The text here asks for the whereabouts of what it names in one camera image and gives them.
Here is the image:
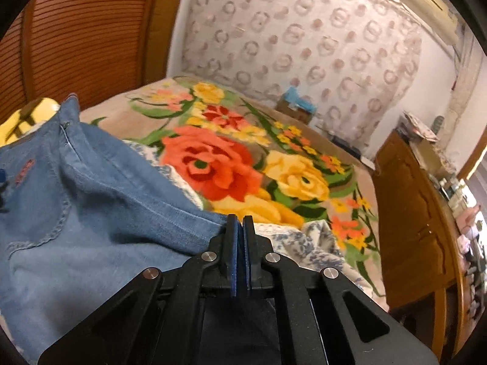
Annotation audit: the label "wooden dresser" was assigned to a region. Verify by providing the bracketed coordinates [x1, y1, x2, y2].
[371, 129, 467, 362]

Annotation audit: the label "blue white floral cloth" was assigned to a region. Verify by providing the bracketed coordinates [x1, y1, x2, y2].
[122, 139, 366, 286]

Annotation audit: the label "stack of papers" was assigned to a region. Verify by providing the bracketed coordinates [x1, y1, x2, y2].
[403, 112, 438, 141]

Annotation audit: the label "wooden louvered wardrobe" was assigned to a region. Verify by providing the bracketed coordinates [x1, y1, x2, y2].
[0, 0, 191, 122]

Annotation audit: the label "floral printed blanket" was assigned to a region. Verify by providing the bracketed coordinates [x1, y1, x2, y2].
[78, 76, 389, 308]

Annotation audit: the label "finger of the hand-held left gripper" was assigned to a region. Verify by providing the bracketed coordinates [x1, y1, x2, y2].
[0, 168, 9, 214]

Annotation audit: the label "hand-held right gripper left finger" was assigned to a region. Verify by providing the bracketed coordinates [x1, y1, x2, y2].
[37, 214, 240, 365]

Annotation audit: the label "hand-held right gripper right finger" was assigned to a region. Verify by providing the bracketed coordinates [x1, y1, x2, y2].
[243, 215, 441, 365]

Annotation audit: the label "cream drape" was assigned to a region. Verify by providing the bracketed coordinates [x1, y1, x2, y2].
[449, 26, 480, 130]

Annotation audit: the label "yellow plush toy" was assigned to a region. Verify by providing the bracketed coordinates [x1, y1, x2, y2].
[0, 97, 61, 147]

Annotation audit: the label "open cardboard box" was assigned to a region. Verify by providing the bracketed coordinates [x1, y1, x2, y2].
[413, 137, 451, 172]

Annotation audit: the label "ring patterned curtain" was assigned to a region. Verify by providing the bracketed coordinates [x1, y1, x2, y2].
[167, 0, 423, 153]

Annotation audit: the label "cardboard box with blue packet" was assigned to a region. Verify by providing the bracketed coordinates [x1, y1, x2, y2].
[276, 85, 318, 124]

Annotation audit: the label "group of small bottles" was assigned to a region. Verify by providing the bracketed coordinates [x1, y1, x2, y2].
[437, 175, 487, 312]

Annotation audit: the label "blue denim pants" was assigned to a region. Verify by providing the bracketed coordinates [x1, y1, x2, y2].
[0, 93, 233, 365]

